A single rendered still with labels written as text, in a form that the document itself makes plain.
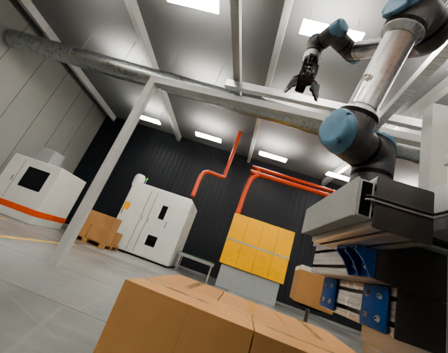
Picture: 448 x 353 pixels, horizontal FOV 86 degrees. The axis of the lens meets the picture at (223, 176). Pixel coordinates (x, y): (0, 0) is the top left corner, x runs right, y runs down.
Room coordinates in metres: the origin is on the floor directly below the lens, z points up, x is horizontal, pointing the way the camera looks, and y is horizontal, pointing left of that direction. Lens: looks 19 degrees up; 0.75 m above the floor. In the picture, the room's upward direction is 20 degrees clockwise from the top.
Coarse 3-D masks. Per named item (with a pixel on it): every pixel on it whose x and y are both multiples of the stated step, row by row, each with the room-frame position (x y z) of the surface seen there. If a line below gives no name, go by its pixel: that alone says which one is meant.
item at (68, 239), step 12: (144, 96) 3.49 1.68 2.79; (144, 108) 3.58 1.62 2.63; (132, 120) 3.48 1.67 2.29; (120, 132) 3.50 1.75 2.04; (132, 132) 3.59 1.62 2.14; (120, 144) 3.48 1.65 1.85; (108, 156) 3.50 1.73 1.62; (108, 168) 3.49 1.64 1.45; (96, 180) 3.49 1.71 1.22; (96, 192) 3.51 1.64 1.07; (84, 204) 3.49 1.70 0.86; (84, 216) 3.53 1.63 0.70; (72, 228) 3.49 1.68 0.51; (60, 240) 3.50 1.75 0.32; (72, 240) 3.55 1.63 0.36; (60, 252) 3.48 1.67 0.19; (48, 264) 3.50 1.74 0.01; (60, 264) 3.56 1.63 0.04
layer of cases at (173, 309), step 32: (128, 288) 1.19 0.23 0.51; (160, 288) 1.27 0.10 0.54; (192, 288) 1.65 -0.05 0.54; (128, 320) 1.18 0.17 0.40; (160, 320) 1.16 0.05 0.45; (192, 320) 1.13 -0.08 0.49; (224, 320) 1.11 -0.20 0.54; (256, 320) 1.32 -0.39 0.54; (288, 320) 1.74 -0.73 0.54; (96, 352) 1.19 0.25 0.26; (128, 352) 1.17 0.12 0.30; (160, 352) 1.15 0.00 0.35; (192, 352) 1.12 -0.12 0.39; (224, 352) 1.10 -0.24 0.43; (256, 352) 1.08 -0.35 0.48; (288, 352) 1.06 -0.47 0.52; (320, 352) 1.12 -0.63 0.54; (352, 352) 1.39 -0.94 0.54
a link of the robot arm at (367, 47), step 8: (440, 32) 0.47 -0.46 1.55; (352, 40) 0.77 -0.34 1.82; (368, 40) 0.70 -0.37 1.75; (376, 40) 0.66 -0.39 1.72; (432, 40) 0.49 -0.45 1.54; (440, 40) 0.48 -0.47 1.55; (344, 48) 0.79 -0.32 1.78; (352, 48) 0.77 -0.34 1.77; (360, 48) 0.73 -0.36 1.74; (368, 48) 0.70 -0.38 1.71; (376, 48) 0.67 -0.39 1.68; (416, 48) 0.53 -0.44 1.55; (424, 48) 0.52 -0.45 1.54; (432, 48) 0.51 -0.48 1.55; (344, 56) 0.82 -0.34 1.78; (352, 56) 0.79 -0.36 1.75; (360, 56) 0.75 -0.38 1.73; (368, 56) 0.72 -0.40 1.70; (408, 56) 0.59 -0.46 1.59; (416, 56) 0.57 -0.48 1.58; (352, 64) 0.85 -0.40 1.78
